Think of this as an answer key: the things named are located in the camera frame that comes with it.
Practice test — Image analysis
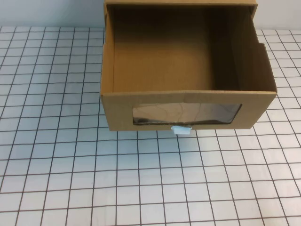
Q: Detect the cardboard drawer with window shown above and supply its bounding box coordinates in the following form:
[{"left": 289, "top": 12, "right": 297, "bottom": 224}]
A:
[{"left": 100, "top": 4, "right": 277, "bottom": 132}]

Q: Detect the cardboard shoe box sleeve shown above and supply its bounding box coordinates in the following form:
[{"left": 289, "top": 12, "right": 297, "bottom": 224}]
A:
[{"left": 103, "top": 0, "right": 259, "bottom": 46}]

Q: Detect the white grid tablecloth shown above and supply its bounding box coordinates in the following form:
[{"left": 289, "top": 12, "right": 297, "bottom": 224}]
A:
[{"left": 0, "top": 26, "right": 301, "bottom": 226}]

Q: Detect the white plastic drawer handle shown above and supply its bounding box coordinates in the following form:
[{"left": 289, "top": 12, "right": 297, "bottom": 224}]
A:
[{"left": 171, "top": 125, "right": 192, "bottom": 136}]

